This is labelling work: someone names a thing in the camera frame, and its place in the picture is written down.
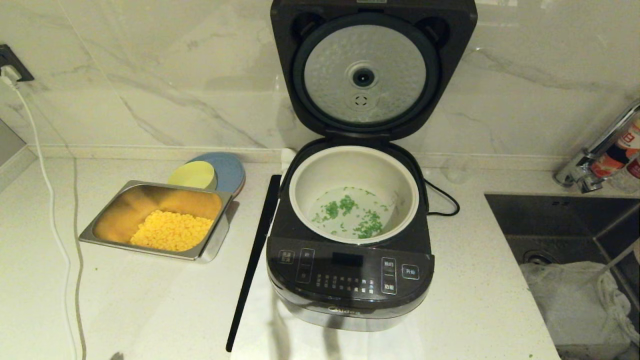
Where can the round metal sink drain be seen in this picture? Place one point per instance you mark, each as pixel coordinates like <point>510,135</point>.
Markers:
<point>536,257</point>

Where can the white cloth with green specks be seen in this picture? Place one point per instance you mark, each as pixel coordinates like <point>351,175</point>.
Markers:
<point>570,305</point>

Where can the black rice cooker body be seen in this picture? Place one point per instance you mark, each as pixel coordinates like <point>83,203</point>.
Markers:
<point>350,280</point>

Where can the black wall socket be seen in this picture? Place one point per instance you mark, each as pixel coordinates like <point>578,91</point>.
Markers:
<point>12,62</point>

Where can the yellow corn kernels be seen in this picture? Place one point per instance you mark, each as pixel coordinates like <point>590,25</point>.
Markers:
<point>172,231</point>

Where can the orange labelled bottle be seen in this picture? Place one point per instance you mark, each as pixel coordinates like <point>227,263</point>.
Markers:
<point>622,145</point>

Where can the green grains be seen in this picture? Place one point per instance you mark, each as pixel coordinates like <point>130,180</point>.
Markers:
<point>345,205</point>

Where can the long black flat strip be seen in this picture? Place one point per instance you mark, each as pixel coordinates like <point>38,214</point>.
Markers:
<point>252,265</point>

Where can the clear plastic bottle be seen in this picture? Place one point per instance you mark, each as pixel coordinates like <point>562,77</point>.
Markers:
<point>632,175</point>

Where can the stainless steel tray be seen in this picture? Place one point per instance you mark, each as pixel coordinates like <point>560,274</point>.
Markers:
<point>125,210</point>

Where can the white inner pot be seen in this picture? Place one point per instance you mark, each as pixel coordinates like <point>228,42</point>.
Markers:
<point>350,167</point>

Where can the black rice cooker lid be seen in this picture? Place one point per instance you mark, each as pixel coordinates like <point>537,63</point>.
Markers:
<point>295,60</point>

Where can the blue plate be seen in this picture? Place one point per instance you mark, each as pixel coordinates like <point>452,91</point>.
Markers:
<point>230,172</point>

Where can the yellow-green small dish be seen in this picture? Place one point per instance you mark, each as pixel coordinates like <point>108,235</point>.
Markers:
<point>192,175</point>

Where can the chrome faucet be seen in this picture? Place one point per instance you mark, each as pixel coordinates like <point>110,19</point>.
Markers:
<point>580,172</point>

